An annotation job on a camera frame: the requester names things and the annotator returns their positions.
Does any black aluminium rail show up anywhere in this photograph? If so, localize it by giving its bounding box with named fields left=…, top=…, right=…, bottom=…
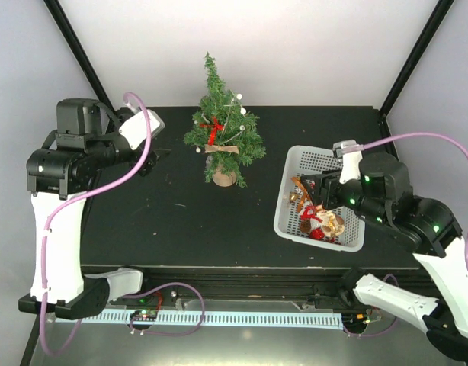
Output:
left=126, top=266, right=351, bottom=302

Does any string of white lights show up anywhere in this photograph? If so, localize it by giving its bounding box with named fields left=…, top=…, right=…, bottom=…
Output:
left=194, top=92, right=248, bottom=154

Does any brown paper bow ornament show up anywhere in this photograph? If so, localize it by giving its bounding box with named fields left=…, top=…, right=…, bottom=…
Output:
left=204, top=144, right=239, bottom=154

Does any pile of christmas ornaments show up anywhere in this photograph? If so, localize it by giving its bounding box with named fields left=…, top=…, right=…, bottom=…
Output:
left=288, top=176, right=345, bottom=244

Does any red ribbon bow ornament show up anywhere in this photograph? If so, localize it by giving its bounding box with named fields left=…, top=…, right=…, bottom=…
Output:
left=199, top=116, right=225, bottom=146

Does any left black frame post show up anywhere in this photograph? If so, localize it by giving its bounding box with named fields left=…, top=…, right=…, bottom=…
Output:
left=43, top=0, right=114, bottom=109

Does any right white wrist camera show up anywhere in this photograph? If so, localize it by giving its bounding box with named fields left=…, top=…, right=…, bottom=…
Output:
left=332, top=140, right=363, bottom=184

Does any small green christmas tree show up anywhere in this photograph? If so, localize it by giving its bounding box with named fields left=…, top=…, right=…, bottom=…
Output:
left=184, top=53, right=266, bottom=188

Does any right black frame post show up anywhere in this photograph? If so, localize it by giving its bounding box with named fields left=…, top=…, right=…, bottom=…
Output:
left=380, top=0, right=455, bottom=117

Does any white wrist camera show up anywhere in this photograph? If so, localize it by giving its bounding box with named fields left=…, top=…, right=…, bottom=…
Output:
left=119, top=109, right=165, bottom=150
left=332, top=140, right=363, bottom=184

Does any white slotted cable duct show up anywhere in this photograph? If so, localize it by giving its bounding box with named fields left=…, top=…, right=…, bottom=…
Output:
left=54, top=307, right=344, bottom=332

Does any black frame post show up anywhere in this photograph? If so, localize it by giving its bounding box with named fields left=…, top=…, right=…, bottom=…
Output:
left=43, top=0, right=114, bottom=109
left=380, top=0, right=455, bottom=117

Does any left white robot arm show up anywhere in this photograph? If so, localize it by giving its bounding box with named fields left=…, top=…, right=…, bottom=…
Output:
left=18, top=98, right=165, bottom=320

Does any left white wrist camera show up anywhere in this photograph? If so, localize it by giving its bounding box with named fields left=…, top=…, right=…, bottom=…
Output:
left=119, top=109, right=165, bottom=150

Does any circuit board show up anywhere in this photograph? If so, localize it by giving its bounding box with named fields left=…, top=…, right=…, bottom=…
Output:
left=341, top=313, right=371, bottom=325
left=130, top=310, right=157, bottom=322

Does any right circuit board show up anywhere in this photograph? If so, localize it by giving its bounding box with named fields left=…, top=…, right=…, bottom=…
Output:
left=341, top=313, right=371, bottom=325

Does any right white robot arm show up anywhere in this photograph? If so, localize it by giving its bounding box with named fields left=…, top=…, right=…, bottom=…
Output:
left=300, top=152, right=468, bottom=364

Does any left circuit board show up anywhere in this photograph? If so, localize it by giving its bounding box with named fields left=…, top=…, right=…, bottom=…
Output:
left=130, top=310, right=157, bottom=322

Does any white plastic basket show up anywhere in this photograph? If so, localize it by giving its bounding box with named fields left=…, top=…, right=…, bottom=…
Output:
left=274, top=146, right=365, bottom=252

